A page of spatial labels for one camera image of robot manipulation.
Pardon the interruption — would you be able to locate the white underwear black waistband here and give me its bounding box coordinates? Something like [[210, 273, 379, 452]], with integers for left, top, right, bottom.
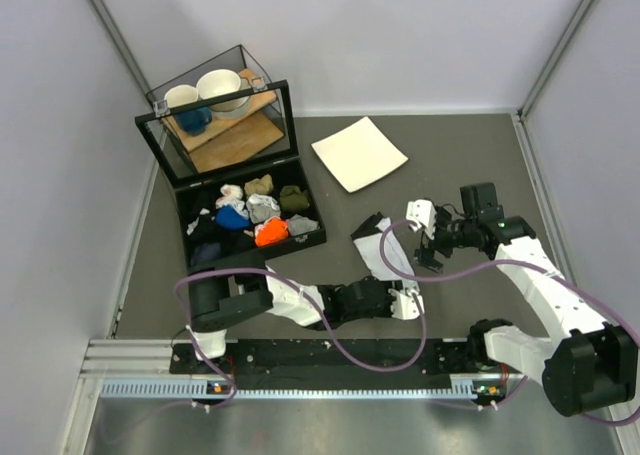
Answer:
[[349, 213, 416, 282]]

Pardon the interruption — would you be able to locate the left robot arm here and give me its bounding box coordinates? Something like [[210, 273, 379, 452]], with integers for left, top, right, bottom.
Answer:
[[187, 268, 426, 372]]

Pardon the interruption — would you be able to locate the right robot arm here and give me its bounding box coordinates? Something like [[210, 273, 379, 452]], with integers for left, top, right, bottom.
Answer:
[[406, 182, 639, 417]]

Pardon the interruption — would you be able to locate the white square plate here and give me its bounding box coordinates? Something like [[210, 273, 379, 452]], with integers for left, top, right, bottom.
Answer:
[[311, 117, 408, 193]]

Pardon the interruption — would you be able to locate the olive green rolled cloth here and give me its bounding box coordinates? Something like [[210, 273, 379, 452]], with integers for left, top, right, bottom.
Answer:
[[279, 185, 311, 213]]

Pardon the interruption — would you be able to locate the orange rolled cloth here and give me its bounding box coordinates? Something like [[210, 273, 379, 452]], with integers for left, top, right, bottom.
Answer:
[[254, 216, 289, 247]]

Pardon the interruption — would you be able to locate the grey white rolled cloth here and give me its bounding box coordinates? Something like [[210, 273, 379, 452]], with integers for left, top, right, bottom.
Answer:
[[246, 194, 281, 224]]

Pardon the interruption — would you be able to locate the tan rolled cloth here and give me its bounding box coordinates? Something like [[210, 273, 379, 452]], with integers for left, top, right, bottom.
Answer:
[[244, 174, 274, 197]]

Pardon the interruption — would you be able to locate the black compartment box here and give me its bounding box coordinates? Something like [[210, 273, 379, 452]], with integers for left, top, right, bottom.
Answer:
[[135, 80, 327, 273]]

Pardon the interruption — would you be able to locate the blue rolled cloth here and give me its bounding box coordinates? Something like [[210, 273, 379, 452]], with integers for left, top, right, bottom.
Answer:
[[215, 205, 250, 230]]

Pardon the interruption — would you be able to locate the white red rolled cloth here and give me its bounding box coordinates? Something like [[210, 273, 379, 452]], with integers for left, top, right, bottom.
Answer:
[[215, 184, 244, 208]]

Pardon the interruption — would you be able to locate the dark navy rolled cloth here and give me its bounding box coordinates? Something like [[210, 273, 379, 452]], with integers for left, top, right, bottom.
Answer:
[[190, 242, 222, 266]]

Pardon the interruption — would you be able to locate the black white rolled cloth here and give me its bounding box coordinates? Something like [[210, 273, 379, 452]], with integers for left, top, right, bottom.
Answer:
[[186, 208, 214, 236]]

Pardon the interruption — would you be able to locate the wooden shelf board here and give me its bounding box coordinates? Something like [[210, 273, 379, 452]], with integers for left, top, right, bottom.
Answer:
[[162, 91, 285, 174]]

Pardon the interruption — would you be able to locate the glass display case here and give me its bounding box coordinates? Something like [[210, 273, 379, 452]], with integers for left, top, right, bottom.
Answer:
[[146, 45, 291, 179]]

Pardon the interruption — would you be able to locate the blue mug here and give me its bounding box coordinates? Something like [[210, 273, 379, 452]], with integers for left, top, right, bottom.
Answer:
[[174, 107, 213, 136]]

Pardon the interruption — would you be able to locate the large white bowl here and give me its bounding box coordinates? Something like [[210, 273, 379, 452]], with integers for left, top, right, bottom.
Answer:
[[196, 69, 249, 115]]

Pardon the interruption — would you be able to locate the small white bowl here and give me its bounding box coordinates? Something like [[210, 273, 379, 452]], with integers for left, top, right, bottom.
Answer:
[[164, 84, 200, 109]]

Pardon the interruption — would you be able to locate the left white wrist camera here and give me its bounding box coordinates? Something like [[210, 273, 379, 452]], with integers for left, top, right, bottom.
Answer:
[[389, 280, 426, 322]]

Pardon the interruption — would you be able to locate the grey cable duct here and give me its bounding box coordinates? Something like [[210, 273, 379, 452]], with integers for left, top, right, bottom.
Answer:
[[100, 378, 499, 401]]

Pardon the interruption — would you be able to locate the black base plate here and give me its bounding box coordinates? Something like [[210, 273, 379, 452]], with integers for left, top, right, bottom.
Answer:
[[169, 338, 506, 390]]

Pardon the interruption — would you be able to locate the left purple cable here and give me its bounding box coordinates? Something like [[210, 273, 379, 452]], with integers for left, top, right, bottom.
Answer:
[[172, 269, 429, 409]]

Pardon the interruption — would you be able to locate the purple cable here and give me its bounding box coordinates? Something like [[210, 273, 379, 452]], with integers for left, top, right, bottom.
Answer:
[[378, 218, 640, 428], [172, 269, 429, 409]]

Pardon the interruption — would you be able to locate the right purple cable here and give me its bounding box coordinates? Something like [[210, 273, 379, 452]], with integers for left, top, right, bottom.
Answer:
[[378, 218, 640, 428]]

